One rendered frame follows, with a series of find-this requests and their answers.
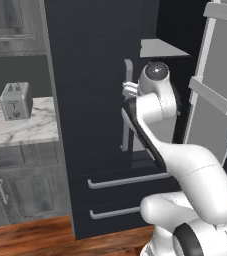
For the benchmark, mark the black fridge drawer front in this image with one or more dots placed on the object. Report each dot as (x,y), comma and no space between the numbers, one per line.
(118,193)
(111,225)

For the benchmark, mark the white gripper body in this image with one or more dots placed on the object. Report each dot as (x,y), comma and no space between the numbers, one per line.
(130,90)

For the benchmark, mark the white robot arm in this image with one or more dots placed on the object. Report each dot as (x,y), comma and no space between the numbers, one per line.
(191,173)

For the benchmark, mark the grey fridge shelf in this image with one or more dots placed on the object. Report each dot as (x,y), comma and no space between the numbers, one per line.
(158,48)

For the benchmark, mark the grey fridge door bin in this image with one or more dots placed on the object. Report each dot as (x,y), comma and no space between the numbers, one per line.
(223,11)
(215,98)

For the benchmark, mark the open fridge door grey inside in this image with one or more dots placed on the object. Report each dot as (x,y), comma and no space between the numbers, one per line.
(215,60)

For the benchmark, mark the black fridge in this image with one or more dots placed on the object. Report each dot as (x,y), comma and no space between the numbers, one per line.
(171,26)

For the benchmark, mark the black fridge door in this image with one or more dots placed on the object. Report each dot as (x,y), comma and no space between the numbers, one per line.
(88,83)

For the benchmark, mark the grey wall cupboard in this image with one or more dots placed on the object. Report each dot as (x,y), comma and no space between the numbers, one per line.
(11,26)

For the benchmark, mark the grey toaster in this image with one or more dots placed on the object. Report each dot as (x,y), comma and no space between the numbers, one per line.
(15,101)

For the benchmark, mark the grey drawer front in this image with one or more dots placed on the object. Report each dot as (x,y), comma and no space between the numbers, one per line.
(8,156)

